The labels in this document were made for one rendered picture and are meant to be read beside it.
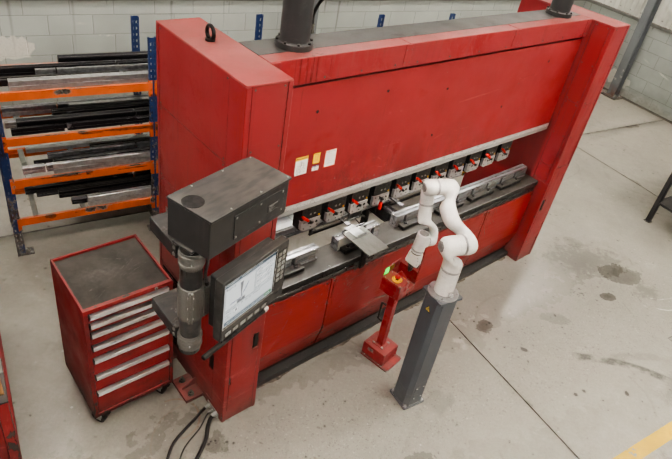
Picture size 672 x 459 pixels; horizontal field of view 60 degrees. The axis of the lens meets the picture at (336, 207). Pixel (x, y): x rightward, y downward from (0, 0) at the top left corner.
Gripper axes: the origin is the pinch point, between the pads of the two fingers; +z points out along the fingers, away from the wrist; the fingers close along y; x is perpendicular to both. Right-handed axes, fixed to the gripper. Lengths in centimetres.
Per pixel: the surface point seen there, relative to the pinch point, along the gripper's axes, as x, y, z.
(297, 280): -72, -37, 0
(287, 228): -49, -72, -6
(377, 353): -13, 7, 74
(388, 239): 9.9, -27.2, -0.9
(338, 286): -36, -29, 20
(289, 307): -76, -35, 20
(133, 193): -62, -230, 63
